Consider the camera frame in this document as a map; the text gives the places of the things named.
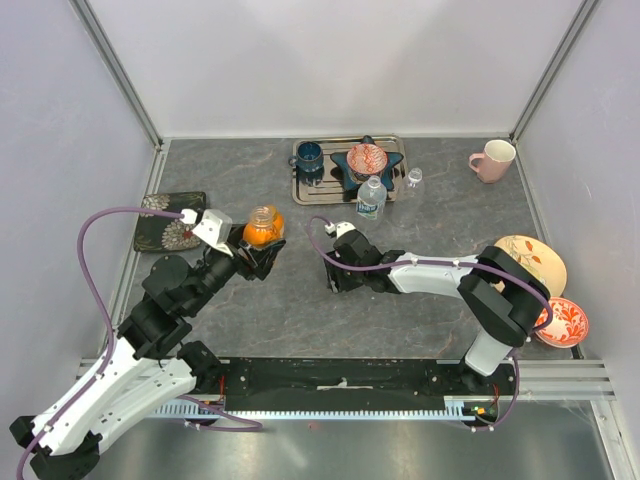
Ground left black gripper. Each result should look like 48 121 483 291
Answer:
185 222 287 315

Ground orange juice bottle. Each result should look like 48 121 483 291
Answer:
243 205 285 248

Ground labelled water bottle blue cap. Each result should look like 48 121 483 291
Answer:
356 175 387 222

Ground clear unlabelled water bottle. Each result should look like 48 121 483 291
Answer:
392 168 425 227

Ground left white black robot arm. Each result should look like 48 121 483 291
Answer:
10 239 286 479

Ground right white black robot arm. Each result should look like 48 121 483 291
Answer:
322 222 553 394

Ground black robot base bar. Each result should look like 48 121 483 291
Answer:
214 356 481 412

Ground silver metal tray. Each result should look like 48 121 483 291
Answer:
292 134 409 205

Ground red patterned small bowl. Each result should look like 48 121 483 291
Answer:
346 143 389 176

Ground blue star shaped dish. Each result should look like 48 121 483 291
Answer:
330 135 404 191

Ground black floral square plate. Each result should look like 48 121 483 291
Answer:
133 191 207 253

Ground dark blue ceramic mug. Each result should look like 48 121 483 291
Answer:
288 141 324 173

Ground pink ceramic mug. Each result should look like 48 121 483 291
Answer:
468 139 516 184

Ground beige bird painted plate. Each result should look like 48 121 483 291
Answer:
495 235 568 297

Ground red floral small bowl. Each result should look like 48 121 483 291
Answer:
535 297 589 349

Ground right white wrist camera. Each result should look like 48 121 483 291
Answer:
324 221 356 239

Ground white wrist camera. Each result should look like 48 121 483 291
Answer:
324 221 356 239
181 209 233 257

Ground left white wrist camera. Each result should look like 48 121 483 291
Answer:
181 209 233 257

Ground white slotted cable duct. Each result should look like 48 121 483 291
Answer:
148 399 475 421

